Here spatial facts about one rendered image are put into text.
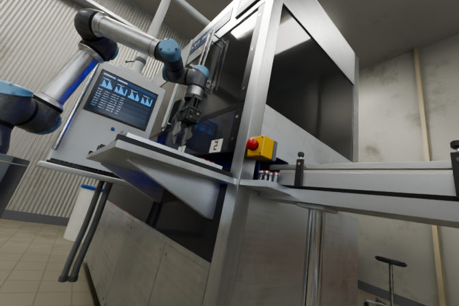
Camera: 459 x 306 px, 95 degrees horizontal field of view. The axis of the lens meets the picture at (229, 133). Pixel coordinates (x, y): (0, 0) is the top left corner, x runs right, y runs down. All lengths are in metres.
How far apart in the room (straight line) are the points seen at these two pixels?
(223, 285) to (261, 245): 0.19
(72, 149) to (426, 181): 1.60
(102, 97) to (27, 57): 3.20
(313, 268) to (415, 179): 0.35
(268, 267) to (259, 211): 0.20
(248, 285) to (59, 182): 3.81
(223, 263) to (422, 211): 0.53
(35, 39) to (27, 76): 0.66
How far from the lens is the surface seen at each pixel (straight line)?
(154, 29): 2.06
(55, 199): 4.36
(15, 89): 1.00
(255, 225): 0.82
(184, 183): 0.74
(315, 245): 0.73
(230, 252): 0.76
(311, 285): 0.74
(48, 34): 4.96
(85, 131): 1.60
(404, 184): 0.62
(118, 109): 1.65
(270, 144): 0.73
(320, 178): 0.69
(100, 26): 1.03
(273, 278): 0.95
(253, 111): 0.83
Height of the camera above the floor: 0.78
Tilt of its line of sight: 19 degrees up
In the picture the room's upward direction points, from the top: 13 degrees clockwise
